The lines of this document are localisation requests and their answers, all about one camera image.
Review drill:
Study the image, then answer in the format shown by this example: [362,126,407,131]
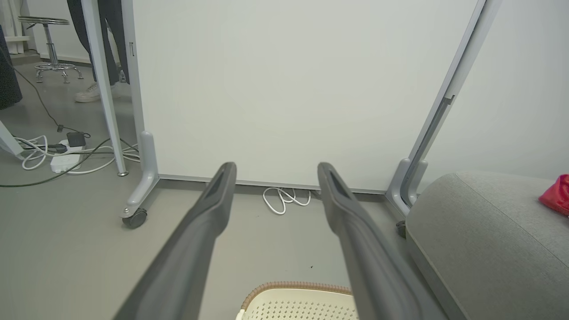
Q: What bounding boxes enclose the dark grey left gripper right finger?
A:
[317,162,449,320]

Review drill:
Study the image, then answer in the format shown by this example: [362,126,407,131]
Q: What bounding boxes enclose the dark green floor cable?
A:
[0,137,139,188]

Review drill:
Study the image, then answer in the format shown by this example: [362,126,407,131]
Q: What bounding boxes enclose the red garment with white print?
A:
[538,174,569,217]

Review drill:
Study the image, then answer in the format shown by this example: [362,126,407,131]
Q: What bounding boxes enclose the white sneaker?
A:
[74,82,121,104]

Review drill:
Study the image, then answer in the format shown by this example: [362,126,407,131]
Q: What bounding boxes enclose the dark hanging fabric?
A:
[0,24,23,110]

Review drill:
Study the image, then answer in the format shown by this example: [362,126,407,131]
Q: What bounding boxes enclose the chrome round stool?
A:
[18,16,84,84]

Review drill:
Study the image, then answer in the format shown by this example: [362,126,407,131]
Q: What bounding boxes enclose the grey foot of narrow partition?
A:
[400,96,456,208]

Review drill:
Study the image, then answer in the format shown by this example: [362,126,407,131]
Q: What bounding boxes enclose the grey partition foot with caster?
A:
[119,131,160,230]

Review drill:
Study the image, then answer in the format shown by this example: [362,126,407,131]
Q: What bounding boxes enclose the grey metal table leg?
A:
[81,0,130,177]

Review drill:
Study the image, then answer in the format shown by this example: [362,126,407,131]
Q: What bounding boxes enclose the narrow white partition panel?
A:
[418,0,569,187]

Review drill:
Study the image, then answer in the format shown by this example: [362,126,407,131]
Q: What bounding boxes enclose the grey fabric sofa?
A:
[404,172,569,320]

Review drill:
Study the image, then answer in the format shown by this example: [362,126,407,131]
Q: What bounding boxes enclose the white power strip with cables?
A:
[15,135,142,176]

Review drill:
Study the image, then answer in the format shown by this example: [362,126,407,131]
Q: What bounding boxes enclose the person legs dark trousers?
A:
[67,0,130,86]

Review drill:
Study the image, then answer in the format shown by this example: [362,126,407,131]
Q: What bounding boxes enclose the grey partition foot beside sofa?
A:
[385,158,413,239]

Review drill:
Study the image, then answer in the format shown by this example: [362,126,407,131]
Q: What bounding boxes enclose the coiled white cable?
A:
[262,187,312,216]

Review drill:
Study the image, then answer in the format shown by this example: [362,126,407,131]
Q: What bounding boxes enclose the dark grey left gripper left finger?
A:
[113,162,237,320]

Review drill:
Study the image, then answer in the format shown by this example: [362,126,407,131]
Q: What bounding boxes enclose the wide white partition panel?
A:
[120,0,487,194]

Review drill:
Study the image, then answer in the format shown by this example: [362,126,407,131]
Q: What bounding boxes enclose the cream perforated laundry basket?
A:
[235,281,360,320]

